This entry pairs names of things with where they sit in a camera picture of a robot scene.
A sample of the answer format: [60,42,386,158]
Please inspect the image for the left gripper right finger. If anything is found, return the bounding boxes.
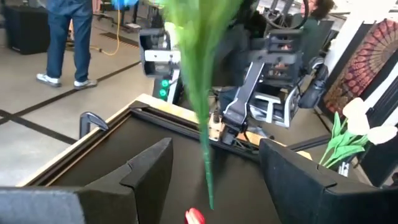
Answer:
[259,138,398,224]

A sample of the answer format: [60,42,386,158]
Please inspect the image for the yellow floor cable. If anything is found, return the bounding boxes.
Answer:
[89,8,122,57]

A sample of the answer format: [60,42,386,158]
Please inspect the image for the blue artificial flower spray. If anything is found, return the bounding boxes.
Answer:
[157,0,246,210]

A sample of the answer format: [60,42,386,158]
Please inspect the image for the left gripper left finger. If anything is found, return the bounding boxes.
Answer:
[0,138,174,224]

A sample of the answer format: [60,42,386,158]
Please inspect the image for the black metal clamp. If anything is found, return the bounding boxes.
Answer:
[78,111,110,140]

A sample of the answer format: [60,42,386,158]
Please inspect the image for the red mandala tapestry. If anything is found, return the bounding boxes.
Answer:
[323,18,398,116]

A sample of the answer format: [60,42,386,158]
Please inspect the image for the grey office chair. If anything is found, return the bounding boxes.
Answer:
[248,57,330,129]

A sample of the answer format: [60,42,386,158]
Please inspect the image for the white artificial tulip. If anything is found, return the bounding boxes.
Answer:
[320,124,398,169]
[332,97,368,150]
[323,116,371,162]

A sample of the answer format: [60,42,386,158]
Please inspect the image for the red artificial tulip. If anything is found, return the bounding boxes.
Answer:
[184,207,206,224]

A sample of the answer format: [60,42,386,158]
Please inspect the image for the person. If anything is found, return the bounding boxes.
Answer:
[279,0,336,68]
[35,0,99,91]

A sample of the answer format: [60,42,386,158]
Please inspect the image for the wooden table side board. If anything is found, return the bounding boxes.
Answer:
[136,93,313,161]

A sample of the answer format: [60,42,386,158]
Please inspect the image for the black cabinet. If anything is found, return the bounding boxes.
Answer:
[2,5,51,56]

